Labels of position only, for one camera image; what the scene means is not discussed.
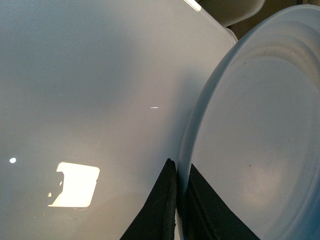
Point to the light blue round plate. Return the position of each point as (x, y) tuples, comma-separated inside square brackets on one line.
[(254, 133)]

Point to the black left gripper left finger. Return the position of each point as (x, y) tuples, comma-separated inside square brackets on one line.
[(156, 219)]

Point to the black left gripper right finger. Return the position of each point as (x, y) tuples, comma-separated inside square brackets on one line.
[(205, 216)]

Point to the beige chair left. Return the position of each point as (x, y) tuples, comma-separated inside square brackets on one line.
[(229, 12)]

